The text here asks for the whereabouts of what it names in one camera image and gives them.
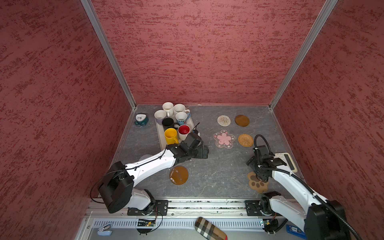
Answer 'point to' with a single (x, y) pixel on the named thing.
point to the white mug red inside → (183, 131)
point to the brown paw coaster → (260, 187)
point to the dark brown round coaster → (242, 120)
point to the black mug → (168, 122)
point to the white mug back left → (159, 115)
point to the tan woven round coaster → (245, 140)
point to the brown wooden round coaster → (179, 174)
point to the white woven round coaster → (223, 120)
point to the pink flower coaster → (223, 139)
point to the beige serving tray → (160, 131)
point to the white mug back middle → (168, 107)
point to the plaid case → (208, 230)
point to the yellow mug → (170, 135)
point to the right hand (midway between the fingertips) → (251, 169)
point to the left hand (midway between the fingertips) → (201, 153)
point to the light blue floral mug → (182, 117)
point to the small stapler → (104, 230)
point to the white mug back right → (179, 108)
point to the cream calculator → (286, 158)
